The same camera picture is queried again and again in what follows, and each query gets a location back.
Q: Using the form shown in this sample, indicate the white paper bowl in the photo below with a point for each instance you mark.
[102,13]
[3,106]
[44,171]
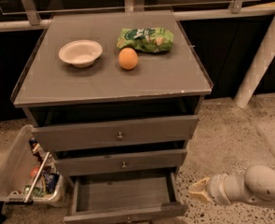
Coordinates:
[81,53]

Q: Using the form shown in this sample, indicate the grey top drawer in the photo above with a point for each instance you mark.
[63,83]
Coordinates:
[74,127]

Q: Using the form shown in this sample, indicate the grey bottom drawer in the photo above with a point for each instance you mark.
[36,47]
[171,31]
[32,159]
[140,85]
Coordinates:
[125,198]

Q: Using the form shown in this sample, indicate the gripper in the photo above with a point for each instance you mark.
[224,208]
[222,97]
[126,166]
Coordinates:
[215,188]

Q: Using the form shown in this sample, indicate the green chip bag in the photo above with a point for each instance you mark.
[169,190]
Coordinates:
[149,40]

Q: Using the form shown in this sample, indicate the orange fruit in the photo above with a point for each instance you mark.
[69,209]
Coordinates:
[128,58]

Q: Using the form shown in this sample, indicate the grey drawer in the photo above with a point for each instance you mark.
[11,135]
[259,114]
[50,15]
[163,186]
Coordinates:
[107,160]
[125,198]
[74,127]

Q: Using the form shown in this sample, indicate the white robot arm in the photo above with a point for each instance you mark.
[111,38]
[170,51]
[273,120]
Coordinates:
[256,186]

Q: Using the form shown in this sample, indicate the white diagonal support pole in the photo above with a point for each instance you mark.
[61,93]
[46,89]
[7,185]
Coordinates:
[258,67]

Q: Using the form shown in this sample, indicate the grey drawer cabinet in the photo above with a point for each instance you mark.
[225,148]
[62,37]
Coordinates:
[47,81]

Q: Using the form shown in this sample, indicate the grey middle drawer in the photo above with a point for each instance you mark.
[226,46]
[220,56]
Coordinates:
[107,160]

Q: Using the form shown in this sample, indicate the clear plastic storage bin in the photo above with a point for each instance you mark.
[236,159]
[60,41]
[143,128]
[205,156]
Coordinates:
[15,174]

